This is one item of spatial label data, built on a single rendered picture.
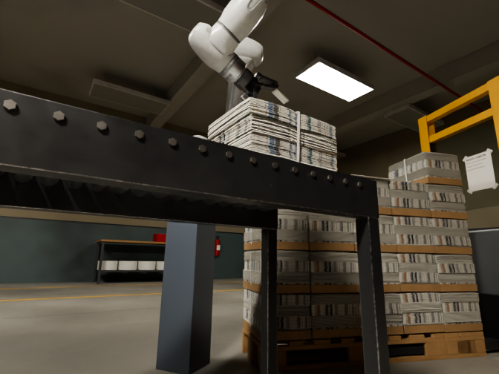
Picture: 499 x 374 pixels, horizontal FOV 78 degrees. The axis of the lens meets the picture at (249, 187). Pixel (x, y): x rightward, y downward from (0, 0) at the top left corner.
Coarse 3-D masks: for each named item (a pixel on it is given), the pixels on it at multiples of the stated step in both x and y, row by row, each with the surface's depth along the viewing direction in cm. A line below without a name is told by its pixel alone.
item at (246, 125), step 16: (240, 112) 96; (256, 112) 92; (272, 112) 96; (288, 112) 100; (224, 128) 104; (240, 128) 97; (256, 128) 92; (272, 128) 96; (288, 128) 99; (240, 144) 96; (256, 144) 91; (272, 144) 95; (288, 144) 99
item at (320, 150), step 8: (312, 120) 106; (312, 128) 106; (320, 128) 108; (328, 128) 110; (304, 136) 103; (312, 136) 105; (320, 136) 107; (328, 136) 109; (304, 144) 102; (312, 144) 104; (320, 144) 107; (328, 144) 109; (336, 144) 111; (304, 152) 102; (312, 152) 104; (320, 152) 106; (328, 152) 108; (336, 152) 111; (304, 160) 102; (312, 160) 104; (320, 160) 106; (328, 160) 108; (328, 168) 107; (336, 168) 110
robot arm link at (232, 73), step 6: (234, 60) 106; (240, 60) 108; (228, 66) 106; (234, 66) 106; (240, 66) 107; (222, 72) 108; (228, 72) 107; (234, 72) 107; (240, 72) 107; (228, 78) 109; (234, 78) 108
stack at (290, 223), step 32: (288, 224) 173; (320, 224) 180; (352, 224) 187; (384, 224) 191; (416, 224) 197; (256, 256) 172; (288, 256) 170; (320, 256) 175; (352, 256) 180; (384, 256) 185; (416, 256) 191; (256, 320) 166; (288, 320) 163; (320, 320) 167; (352, 320) 171; (416, 320) 182; (256, 352) 167; (288, 352) 180; (320, 352) 181; (352, 352) 167
